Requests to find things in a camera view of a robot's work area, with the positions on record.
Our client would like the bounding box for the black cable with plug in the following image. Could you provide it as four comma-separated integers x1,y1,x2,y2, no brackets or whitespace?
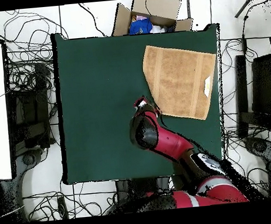
238,0,271,55

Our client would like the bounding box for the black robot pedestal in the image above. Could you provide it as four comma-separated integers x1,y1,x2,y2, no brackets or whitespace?
114,175,173,202

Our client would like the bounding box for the white garment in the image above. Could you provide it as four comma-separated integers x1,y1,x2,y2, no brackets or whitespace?
148,23,168,35

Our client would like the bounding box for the black cable tangle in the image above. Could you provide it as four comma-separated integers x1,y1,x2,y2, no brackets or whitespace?
0,5,74,94

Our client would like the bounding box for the long black cable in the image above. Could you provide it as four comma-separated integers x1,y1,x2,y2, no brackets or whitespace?
78,1,107,39

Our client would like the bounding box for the black power strip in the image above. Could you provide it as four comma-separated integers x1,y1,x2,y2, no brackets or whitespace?
56,196,69,220

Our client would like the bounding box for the dark green table cloth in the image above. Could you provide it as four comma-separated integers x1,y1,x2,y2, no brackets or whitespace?
50,18,231,186

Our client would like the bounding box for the black monitor stand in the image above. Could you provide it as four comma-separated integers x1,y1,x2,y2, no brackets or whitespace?
231,52,271,139

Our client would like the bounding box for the pink garment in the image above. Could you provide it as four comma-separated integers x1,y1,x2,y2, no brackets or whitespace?
130,14,148,23

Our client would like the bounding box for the grey round base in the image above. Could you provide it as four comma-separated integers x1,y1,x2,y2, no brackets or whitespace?
12,147,50,182

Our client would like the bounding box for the black equipment stand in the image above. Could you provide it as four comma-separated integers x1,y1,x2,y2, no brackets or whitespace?
5,62,53,152

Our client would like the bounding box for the black slanted bar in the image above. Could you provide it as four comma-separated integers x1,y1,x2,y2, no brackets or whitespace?
232,0,265,19

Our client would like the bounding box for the bright blue garment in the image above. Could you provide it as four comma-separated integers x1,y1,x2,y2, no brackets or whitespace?
127,17,154,36

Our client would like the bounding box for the black wheeled base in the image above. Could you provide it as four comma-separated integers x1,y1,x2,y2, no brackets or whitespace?
243,134,271,167

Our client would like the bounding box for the brown cardboard box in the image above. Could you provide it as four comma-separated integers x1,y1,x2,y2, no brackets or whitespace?
109,0,194,38

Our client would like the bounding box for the orange terry towel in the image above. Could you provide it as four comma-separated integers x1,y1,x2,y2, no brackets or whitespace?
140,39,222,125

